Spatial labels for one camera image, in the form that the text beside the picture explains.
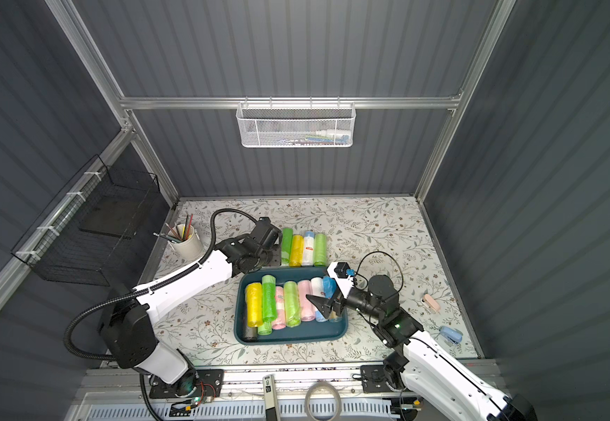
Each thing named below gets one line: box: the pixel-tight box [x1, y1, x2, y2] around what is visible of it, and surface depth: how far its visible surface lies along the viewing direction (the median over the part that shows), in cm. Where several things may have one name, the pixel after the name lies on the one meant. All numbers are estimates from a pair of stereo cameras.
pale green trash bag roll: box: [283, 280, 302, 328], surface depth 86 cm
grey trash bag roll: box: [243, 326, 259, 343], surface depth 82 cm
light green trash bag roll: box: [313, 233, 327, 267], surface depth 102 cm
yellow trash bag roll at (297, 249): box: [289, 234, 305, 268], surface depth 99 cm
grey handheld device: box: [262, 373, 281, 421], surface depth 69 cm
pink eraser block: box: [424, 293, 440, 313], surface depth 88 cm
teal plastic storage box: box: [234, 266, 349, 346], surface depth 84 cm
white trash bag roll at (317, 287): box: [310, 277, 326, 298], surface depth 91 cm
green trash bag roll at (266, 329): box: [257, 321, 273, 336], surface depth 82 cm
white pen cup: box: [168, 223, 203, 261], surface depth 98 cm
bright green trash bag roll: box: [262, 274, 277, 322], surface depth 84 cm
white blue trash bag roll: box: [302, 234, 314, 266], surface depth 101 cm
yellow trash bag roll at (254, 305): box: [245, 282, 263, 329], surface depth 83 cm
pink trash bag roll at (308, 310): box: [297, 279, 317, 322], surface depth 87 cm
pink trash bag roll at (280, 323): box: [271, 285, 287, 330], surface depth 84 cm
